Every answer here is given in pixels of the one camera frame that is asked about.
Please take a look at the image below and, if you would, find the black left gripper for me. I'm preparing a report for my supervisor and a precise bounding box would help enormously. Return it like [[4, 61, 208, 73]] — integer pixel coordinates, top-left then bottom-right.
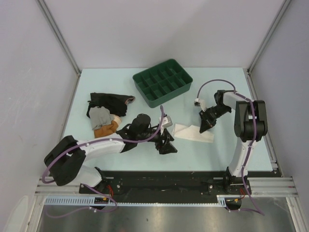
[[137, 125, 177, 154]]

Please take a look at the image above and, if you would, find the white cable duct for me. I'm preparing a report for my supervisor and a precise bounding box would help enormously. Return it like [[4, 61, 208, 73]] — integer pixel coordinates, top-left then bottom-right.
[[44, 195, 242, 207]]

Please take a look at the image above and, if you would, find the green compartment tray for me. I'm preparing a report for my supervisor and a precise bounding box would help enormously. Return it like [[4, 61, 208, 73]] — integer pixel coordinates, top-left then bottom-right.
[[132, 58, 193, 108]]

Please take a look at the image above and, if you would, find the grey underwear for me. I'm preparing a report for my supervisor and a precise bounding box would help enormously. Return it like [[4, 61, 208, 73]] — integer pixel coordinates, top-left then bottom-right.
[[89, 107, 113, 130]]

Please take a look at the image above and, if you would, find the front aluminium rail left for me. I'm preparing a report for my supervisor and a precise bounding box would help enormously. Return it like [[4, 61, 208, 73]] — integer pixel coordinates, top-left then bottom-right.
[[34, 177, 81, 196]]

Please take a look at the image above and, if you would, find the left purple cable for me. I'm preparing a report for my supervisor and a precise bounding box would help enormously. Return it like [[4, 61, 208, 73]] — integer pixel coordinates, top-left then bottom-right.
[[41, 105, 167, 218]]

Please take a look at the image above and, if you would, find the left aluminium corner post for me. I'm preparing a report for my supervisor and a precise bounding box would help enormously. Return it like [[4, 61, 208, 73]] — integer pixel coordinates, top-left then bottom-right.
[[35, 0, 81, 76]]

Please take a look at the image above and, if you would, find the front aluminium rail right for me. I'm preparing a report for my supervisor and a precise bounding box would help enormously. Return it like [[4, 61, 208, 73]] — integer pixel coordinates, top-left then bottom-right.
[[248, 177, 298, 197]]

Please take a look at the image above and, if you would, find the aluminium rail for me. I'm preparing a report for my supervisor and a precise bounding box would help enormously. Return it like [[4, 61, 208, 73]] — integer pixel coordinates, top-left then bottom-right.
[[248, 177, 298, 197], [34, 177, 81, 196]]

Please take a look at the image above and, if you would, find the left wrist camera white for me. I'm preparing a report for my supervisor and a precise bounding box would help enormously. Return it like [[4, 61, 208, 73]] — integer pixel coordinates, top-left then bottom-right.
[[159, 115, 173, 133]]

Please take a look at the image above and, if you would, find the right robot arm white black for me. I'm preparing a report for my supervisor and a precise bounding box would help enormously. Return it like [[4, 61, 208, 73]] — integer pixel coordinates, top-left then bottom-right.
[[199, 90, 268, 194]]

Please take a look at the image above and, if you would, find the orange brown underwear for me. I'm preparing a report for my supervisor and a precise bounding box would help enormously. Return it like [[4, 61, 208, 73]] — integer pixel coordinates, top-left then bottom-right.
[[94, 116, 122, 138]]

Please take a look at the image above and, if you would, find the right aluminium corner post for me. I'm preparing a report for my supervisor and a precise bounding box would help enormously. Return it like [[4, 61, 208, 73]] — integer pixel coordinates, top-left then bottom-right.
[[248, 0, 294, 73]]

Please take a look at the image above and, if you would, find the black underwear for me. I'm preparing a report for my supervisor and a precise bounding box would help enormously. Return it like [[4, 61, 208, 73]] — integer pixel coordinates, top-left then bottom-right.
[[86, 92, 135, 118]]

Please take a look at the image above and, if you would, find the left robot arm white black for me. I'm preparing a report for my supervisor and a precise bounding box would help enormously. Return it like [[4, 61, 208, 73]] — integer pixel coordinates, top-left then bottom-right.
[[42, 114, 178, 193]]

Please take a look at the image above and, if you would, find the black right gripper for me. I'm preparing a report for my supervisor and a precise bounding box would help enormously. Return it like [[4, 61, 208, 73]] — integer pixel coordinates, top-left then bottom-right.
[[199, 105, 232, 133]]

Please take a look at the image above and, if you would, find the aluminium corner post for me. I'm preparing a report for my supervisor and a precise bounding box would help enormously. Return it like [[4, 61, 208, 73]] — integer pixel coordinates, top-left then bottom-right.
[[35, 0, 81, 76], [248, 0, 294, 73]]

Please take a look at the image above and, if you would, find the white underwear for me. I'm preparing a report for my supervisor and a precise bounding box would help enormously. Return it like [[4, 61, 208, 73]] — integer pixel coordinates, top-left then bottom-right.
[[172, 124, 214, 143]]

